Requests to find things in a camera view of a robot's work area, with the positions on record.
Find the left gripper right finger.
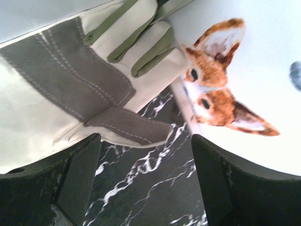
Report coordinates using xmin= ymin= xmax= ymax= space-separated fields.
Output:
xmin=191 ymin=134 xmax=301 ymax=226

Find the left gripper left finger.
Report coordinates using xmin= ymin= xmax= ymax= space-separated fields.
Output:
xmin=0 ymin=134 xmax=101 ymax=226

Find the corner glove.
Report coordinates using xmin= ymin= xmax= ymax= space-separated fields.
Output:
xmin=0 ymin=0 xmax=187 ymax=173

